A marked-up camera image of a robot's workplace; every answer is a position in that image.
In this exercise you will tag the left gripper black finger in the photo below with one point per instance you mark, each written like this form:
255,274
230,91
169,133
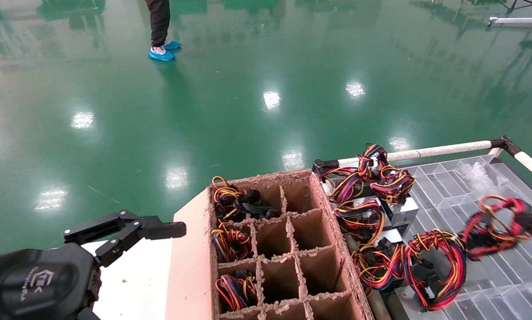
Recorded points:
159,230

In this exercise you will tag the crumpled clear plastic wrap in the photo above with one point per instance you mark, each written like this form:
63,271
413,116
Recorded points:
477,175

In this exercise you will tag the person in black trousers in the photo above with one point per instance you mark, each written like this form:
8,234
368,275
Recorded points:
158,22

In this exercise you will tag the cardboard divider box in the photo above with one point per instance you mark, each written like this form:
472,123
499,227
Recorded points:
190,266

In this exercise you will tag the white metal stand base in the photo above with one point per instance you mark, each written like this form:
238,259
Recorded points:
510,20

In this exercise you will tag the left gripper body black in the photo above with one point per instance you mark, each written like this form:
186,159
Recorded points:
35,284

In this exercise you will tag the clear plastic grid tray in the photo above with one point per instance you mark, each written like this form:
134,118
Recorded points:
452,195

